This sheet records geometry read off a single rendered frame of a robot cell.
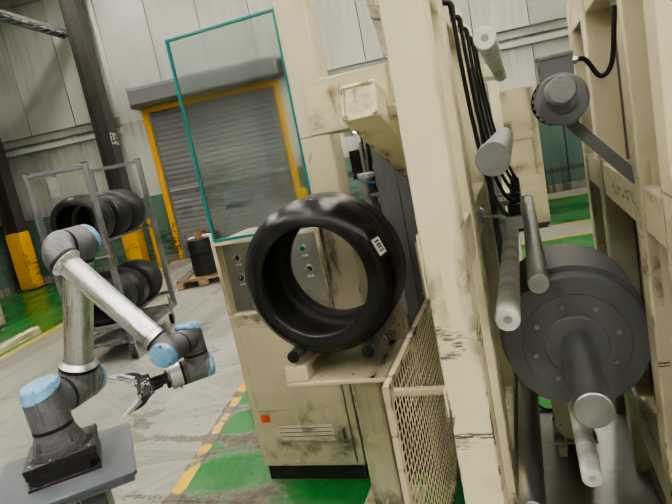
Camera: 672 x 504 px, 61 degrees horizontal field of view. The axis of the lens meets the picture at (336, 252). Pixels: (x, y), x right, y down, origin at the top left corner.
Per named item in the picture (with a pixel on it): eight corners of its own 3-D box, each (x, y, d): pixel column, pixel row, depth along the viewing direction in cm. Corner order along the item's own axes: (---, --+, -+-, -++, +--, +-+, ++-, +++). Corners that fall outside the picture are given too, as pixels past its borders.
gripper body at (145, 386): (131, 378, 202) (165, 366, 206) (132, 380, 210) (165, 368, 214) (137, 399, 201) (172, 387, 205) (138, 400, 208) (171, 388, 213)
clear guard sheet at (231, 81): (214, 241, 279) (166, 40, 263) (319, 225, 261) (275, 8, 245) (212, 242, 277) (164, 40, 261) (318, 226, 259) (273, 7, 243)
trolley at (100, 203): (131, 327, 686) (88, 168, 653) (182, 318, 681) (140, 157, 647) (77, 371, 555) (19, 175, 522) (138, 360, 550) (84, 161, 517)
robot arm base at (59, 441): (32, 467, 210) (23, 442, 208) (35, 448, 227) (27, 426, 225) (86, 445, 217) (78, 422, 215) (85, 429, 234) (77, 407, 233)
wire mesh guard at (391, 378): (459, 446, 238) (431, 285, 226) (463, 446, 237) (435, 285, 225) (428, 627, 154) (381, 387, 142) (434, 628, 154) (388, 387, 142)
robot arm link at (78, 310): (48, 405, 232) (45, 226, 211) (79, 385, 248) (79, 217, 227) (79, 415, 228) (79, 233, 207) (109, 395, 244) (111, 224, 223)
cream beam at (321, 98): (361, 131, 216) (354, 91, 213) (427, 117, 207) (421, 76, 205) (307, 138, 159) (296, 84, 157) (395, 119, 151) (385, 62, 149)
